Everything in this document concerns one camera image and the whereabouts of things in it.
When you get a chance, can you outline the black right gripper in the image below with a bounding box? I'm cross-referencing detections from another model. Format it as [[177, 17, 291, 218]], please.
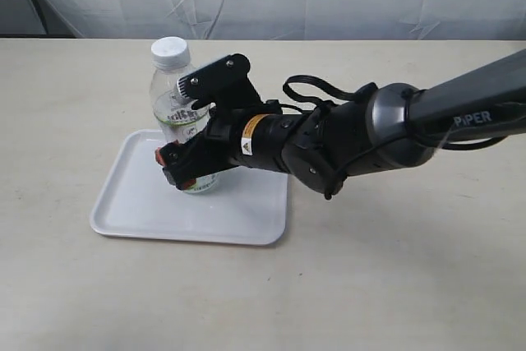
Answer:
[[155, 112, 311, 192]]

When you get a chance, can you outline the clear plastic water bottle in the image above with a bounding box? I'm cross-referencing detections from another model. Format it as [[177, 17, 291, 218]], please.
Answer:
[[148, 37, 220, 196]]

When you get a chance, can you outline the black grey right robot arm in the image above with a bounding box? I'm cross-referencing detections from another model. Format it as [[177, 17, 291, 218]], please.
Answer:
[[155, 51, 525, 199]]

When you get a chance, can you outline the white plastic tray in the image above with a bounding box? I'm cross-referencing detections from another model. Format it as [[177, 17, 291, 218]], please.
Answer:
[[90, 130, 288, 246]]

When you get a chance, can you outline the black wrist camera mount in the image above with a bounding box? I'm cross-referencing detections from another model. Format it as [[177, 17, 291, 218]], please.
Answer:
[[174, 53, 263, 118]]

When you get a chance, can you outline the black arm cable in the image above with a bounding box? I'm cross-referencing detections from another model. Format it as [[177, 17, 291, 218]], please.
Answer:
[[282, 75, 354, 116]]

